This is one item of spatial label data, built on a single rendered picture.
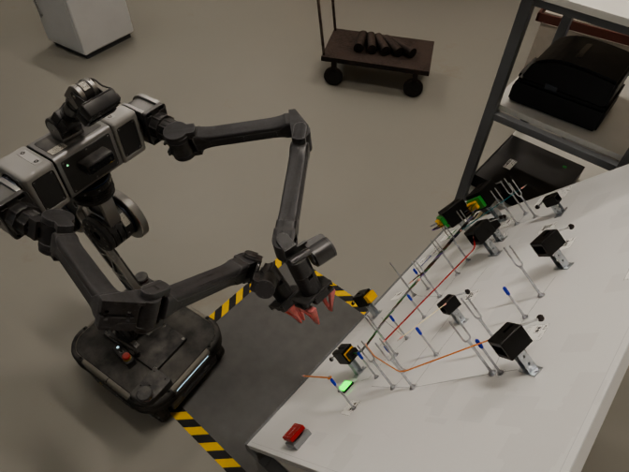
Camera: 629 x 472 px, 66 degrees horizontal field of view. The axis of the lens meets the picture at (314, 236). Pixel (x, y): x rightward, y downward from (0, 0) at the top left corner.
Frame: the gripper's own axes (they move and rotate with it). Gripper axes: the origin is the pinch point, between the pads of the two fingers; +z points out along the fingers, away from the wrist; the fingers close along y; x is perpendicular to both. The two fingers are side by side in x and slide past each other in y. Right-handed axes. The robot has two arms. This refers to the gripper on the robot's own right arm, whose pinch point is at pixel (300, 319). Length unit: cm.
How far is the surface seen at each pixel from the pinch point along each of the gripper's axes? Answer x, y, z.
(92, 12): 343, 137, -214
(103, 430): 130, -65, 28
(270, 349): 112, 20, 51
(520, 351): -72, 3, 2
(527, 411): -76, -6, 7
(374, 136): 173, 212, 6
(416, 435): -55, -16, 11
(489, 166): -1, 105, 9
